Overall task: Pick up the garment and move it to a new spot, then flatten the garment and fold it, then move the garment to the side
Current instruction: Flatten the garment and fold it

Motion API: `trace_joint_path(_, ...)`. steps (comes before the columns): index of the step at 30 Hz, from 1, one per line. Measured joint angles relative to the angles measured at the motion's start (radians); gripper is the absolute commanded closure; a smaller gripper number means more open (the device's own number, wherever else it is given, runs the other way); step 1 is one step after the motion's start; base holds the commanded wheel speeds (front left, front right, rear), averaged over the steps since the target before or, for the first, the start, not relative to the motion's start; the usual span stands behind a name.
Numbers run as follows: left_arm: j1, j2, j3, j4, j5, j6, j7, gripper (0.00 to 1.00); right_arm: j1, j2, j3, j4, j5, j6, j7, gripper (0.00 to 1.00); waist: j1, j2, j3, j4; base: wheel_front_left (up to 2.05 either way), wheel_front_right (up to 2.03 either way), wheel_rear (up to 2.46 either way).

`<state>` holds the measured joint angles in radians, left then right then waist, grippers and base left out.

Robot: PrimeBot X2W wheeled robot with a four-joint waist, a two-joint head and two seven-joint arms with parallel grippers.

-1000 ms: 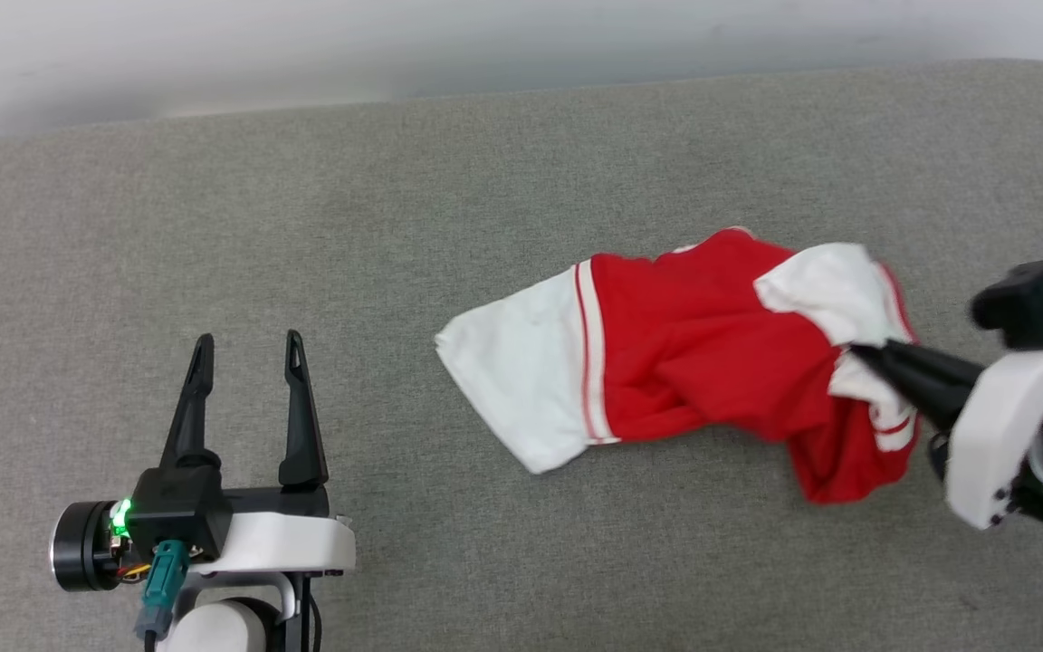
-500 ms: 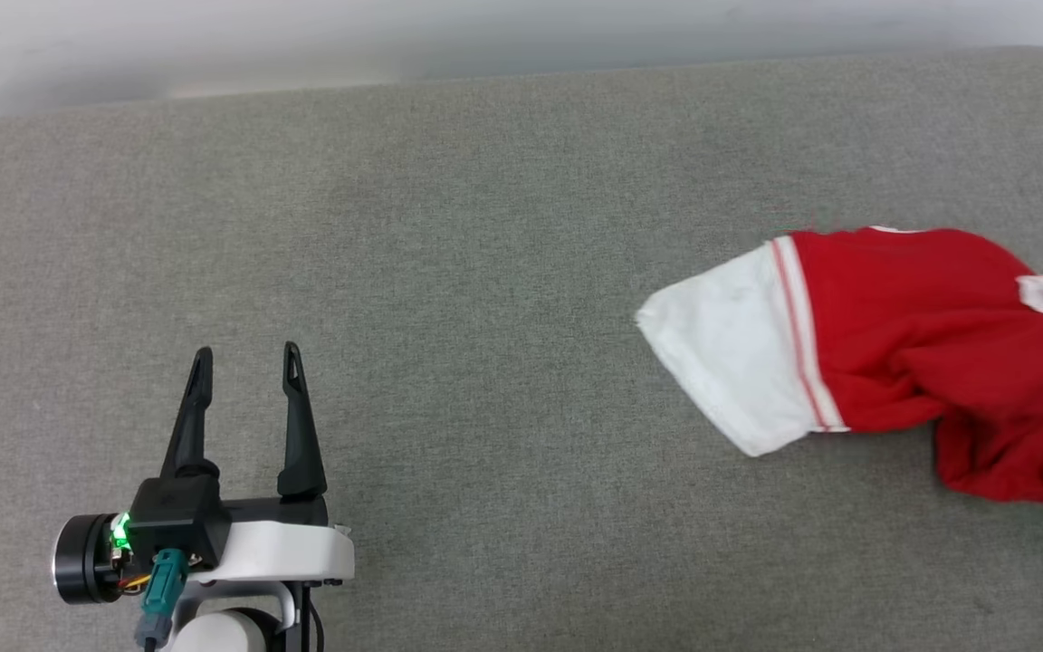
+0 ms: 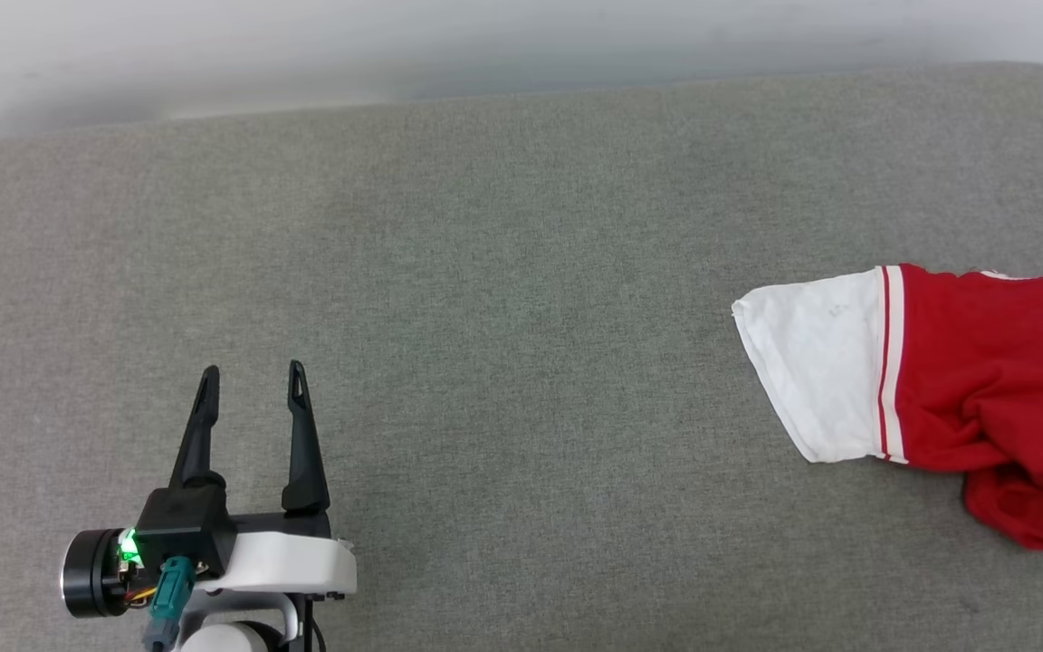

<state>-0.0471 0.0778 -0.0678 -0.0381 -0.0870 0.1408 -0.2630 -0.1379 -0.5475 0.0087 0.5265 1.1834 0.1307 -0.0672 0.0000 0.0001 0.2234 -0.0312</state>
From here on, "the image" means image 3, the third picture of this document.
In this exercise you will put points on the grey fabric sofa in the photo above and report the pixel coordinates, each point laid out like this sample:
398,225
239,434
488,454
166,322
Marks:
503,299

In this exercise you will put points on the red and white t-shirt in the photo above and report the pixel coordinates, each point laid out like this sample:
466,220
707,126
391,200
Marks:
983,371

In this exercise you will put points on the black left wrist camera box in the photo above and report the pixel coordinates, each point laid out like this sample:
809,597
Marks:
182,525

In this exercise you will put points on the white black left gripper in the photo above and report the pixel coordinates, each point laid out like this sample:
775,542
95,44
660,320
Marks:
286,563

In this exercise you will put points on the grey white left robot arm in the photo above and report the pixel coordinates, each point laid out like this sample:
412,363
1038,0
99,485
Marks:
232,638

